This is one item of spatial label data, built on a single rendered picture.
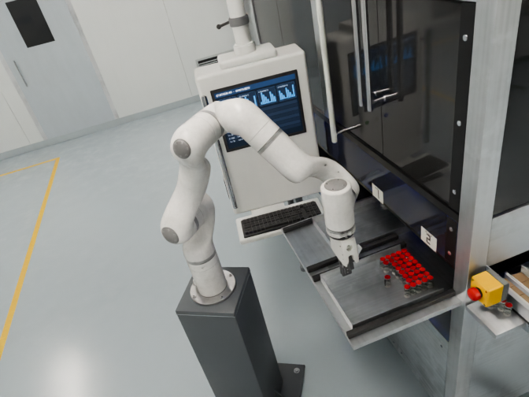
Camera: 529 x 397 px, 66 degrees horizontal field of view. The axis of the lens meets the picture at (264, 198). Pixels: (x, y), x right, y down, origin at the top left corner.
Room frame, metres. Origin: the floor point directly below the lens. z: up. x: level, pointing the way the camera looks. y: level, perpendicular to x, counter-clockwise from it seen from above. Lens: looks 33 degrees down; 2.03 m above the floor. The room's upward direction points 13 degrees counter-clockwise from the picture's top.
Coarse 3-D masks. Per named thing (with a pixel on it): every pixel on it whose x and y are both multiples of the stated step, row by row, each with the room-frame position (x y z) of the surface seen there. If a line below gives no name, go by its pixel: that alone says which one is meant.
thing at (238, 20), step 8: (232, 0) 1.86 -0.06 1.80; (240, 0) 1.87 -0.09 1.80; (232, 8) 1.87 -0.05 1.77; (240, 8) 1.87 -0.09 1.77; (232, 16) 1.87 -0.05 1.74; (240, 16) 1.87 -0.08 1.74; (224, 24) 1.95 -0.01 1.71; (232, 24) 1.87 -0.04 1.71; (240, 24) 1.86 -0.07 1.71; (240, 32) 1.86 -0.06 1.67; (248, 32) 1.88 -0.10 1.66; (240, 40) 1.87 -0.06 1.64; (248, 40) 1.87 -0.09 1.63; (240, 48) 1.85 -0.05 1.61; (248, 48) 1.85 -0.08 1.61
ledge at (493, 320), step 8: (472, 304) 0.86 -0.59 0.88; (480, 304) 0.85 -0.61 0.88; (472, 312) 0.83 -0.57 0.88; (480, 312) 0.82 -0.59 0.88; (488, 312) 0.82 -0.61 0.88; (496, 312) 0.81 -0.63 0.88; (512, 312) 0.80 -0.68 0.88; (480, 320) 0.80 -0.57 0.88; (488, 320) 0.79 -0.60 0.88; (496, 320) 0.78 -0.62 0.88; (504, 320) 0.78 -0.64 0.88; (512, 320) 0.77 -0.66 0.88; (520, 320) 0.76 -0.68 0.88; (488, 328) 0.76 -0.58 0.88; (496, 328) 0.75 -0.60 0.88; (504, 328) 0.75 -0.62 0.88; (512, 328) 0.74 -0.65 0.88; (496, 336) 0.73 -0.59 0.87
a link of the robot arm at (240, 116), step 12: (204, 108) 1.19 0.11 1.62; (216, 108) 1.08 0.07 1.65; (228, 108) 1.04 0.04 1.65; (240, 108) 1.03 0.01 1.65; (252, 108) 1.03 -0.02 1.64; (216, 120) 1.14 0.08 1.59; (228, 120) 1.03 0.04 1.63; (240, 120) 1.01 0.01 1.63; (252, 120) 1.01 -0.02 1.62; (264, 120) 1.01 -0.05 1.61; (240, 132) 1.01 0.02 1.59; (252, 132) 1.00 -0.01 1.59; (264, 132) 0.99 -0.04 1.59; (252, 144) 1.00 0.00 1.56; (264, 144) 0.98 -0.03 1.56
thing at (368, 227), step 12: (360, 204) 1.51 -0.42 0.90; (372, 204) 1.51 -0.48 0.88; (360, 216) 1.44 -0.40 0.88; (372, 216) 1.42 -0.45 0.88; (384, 216) 1.40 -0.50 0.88; (324, 228) 1.42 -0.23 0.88; (360, 228) 1.36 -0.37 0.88; (372, 228) 1.34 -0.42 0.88; (384, 228) 1.32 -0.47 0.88; (396, 228) 1.27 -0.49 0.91; (408, 228) 1.27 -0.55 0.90; (360, 240) 1.29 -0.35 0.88; (372, 240) 1.24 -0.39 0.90
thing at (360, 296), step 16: (368, 256) 1.15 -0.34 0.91; (384, 256) 1.16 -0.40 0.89; (336, 272) 1.13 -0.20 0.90; (352, 272) 1.12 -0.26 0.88; (368, 272) 1.10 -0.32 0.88; (336, 288) 1.06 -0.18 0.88; (352, 288) 1.04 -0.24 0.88; (368, 288) 1.02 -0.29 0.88; (384, 288) 1.01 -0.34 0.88; (400, 288) 0.99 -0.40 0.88; (432, 288) 0.96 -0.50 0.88; (336, 304) 0.98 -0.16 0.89; (352, 304) 0.97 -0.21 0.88; (368, 304) 0.95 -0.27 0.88; (384, 304) 0.94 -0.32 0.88; (400, 304) 0.92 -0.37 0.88; (352, 320) 0.91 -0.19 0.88; (368, 320) 0.87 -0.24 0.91
